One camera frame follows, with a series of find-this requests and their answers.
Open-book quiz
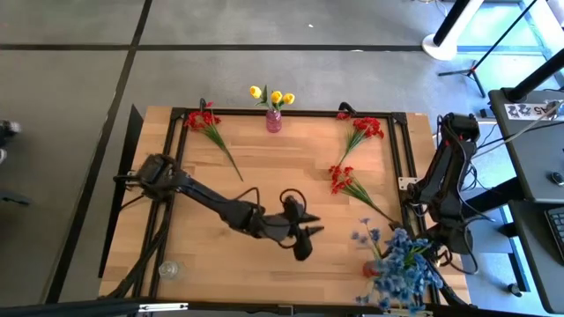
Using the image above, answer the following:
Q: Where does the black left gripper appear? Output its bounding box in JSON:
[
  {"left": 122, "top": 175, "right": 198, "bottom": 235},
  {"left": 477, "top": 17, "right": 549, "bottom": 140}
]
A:
[{"left": 253, "top": 195, "right": 326, "bottom": 262}]

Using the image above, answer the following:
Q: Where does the red artificial flower bunch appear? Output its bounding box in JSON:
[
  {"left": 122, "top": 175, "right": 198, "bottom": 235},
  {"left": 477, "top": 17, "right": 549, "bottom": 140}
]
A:
[
  {"left": 336, "top": 112, "right": 385, "bottom": 167},
  {"left": 183, "top": 101, "right": 245, "bottom": 182},
  {"left": 328, "top": 165, "right": 397, "bottom": 224}
]

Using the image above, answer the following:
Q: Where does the red vase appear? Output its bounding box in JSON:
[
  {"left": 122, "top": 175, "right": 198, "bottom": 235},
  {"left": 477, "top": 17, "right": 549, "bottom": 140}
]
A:
[{"left": 361, "top": 260, "right": 381, "bottom": 279}]

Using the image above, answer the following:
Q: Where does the pink glass vase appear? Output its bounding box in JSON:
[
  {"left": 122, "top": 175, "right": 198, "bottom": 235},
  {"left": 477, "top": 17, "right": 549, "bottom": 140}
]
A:
[{"left": 265, "top": 108, "right": 283, "bottom": 134}]

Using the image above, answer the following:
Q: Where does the clear glass vase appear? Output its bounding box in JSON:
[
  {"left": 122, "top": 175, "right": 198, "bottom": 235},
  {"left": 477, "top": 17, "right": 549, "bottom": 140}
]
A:
[{"left": 158, "top": 259, "right": 182, "bottom": 282}]

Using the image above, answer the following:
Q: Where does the black desk leg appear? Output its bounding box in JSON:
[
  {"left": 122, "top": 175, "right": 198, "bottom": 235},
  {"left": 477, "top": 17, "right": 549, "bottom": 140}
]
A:
[{"left": 460, "top": 175, "right": 523, "bottom": 225}]

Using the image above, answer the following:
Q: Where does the grey keyboard desk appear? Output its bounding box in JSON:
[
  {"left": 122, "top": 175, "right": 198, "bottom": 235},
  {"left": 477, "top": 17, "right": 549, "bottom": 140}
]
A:
[{"left": 508, "top": 200, "right": 564, "bottom": 314}]

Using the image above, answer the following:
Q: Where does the black keyboard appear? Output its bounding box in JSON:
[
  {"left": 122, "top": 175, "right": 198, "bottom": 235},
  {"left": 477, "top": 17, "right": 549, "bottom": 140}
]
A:
[{"left": 545, "top": 206, "right": 564, "bottom": 261}]

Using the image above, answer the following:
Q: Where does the white printed marker tag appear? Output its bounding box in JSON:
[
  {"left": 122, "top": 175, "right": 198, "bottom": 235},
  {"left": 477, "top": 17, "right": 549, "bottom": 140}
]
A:
[{"left": 504, "top": 102, "right": 552, "bottom": 121}]

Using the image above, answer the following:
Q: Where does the silver plate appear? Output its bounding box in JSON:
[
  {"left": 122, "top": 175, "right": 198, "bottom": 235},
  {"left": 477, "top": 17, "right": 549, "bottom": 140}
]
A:
[{"left": 137, "top": 301, "right": 189, "bottom": 313}]

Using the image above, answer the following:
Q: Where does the black tripod stand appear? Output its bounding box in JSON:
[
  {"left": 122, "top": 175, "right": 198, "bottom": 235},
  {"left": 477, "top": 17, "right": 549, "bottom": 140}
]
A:
[{"left": 437, "top": 0, "right": 541, "bottom": 99}]

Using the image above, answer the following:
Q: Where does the thick black pole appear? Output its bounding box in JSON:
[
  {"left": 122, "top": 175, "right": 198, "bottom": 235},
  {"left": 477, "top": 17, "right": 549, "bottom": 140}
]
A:
[{"left": 506, "top": 46, "right": 564, "bottom": 103}]

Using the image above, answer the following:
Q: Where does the floor stand with round base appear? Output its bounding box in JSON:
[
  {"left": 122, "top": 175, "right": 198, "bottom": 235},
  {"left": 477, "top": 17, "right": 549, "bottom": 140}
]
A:
[{"left": 421, "top": 0, "right": 486, "bottom": 62}]

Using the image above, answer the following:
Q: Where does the black beam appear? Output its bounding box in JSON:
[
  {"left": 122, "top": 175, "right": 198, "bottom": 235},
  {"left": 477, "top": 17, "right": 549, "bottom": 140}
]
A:
[{"left": 0, "top": 297, "right": 442, "bottom": 317}]

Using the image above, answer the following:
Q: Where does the dark chair foot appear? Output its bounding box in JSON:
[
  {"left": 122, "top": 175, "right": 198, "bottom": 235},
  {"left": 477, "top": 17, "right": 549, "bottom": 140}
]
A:
[{"left": 0, "top": 188, "right": 34, "bottom": 208}]

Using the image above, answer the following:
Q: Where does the black cable bundle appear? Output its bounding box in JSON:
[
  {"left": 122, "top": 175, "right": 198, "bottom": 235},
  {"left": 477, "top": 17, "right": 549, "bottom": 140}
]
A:
[{"left": 456, "top": 127, "right": 506, "bottom": 221}]

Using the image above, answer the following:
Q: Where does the black aluminium table frame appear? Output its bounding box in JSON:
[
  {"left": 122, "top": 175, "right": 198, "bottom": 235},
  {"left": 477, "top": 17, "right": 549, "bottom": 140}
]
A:
[{"left": 103, "top": 107, "right": 468, "bottom": 314}]

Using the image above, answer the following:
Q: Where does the grey cable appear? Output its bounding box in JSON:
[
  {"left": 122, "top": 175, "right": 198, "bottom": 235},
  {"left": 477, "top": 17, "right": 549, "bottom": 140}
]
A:
[{"left": 504, "top": 100, "right": 564, "bottom": 144}]

